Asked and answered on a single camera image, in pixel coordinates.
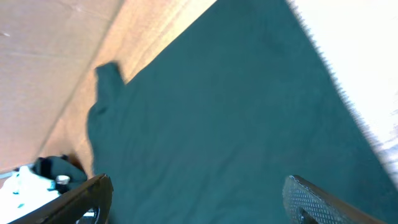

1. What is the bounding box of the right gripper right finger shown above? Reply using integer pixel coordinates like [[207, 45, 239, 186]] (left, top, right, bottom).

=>
[[282, 175, 382, 224]]

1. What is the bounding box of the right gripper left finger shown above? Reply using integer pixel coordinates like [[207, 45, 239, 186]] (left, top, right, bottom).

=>
[[11, 174, 113, 224]]

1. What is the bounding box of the black t-shirt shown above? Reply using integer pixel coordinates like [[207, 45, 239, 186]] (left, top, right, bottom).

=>
[[88, 1, 397, 223]]

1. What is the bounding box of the light blue printed t-shirt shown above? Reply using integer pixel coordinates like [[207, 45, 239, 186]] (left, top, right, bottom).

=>
[[1, 166, 60, 223]]

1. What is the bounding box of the cardboard backdrop board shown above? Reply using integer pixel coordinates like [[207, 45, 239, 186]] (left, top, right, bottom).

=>
[[1, 0, 122, 171]]

